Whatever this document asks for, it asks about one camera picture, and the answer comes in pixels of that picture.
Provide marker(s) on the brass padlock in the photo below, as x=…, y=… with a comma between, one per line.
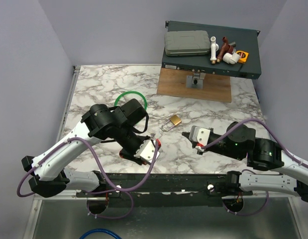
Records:
x=172, y=122

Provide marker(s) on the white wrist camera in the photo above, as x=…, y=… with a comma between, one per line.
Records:
x=199, y=138
x=146, y=152

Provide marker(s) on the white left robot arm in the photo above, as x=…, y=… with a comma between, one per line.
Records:
x=100, y=124

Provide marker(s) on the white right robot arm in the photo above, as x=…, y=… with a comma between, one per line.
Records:
x=281, y=171

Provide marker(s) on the brown pipe fitting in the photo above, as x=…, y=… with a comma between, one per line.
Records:
x=224, y=48

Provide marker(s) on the wooden board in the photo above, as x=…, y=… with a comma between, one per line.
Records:
x=215, y=87

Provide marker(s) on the yellow tape measure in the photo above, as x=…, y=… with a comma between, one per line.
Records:
x=243, y=56

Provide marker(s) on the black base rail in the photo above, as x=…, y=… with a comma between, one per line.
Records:
x=172, y=190

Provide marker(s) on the white pipe fitting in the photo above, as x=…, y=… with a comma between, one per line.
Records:
x=213, y=49

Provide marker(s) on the dark teal network switch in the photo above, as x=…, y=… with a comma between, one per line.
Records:
x=246, y=40

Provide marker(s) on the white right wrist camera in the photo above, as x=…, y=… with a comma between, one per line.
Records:
x=199, y=138

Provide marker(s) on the white elbow pipe fitting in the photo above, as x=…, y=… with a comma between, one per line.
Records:
x=231, y=58

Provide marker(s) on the red plastic seal tag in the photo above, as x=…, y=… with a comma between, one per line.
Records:
x=126, y=155

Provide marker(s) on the dark grey pipe fitting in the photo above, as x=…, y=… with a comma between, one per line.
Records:
x=232, y=48

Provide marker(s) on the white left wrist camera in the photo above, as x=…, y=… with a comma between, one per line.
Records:
x=146, y=152

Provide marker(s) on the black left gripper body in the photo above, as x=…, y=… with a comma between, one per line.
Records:
x=131, y=142

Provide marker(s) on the grey metal bracket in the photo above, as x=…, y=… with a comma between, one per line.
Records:
x=195, y=80

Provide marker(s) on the aluminium side rail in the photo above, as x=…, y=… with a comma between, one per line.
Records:
x=68, y=101

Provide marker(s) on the grey plastic case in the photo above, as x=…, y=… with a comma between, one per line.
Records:
x=182, y=43

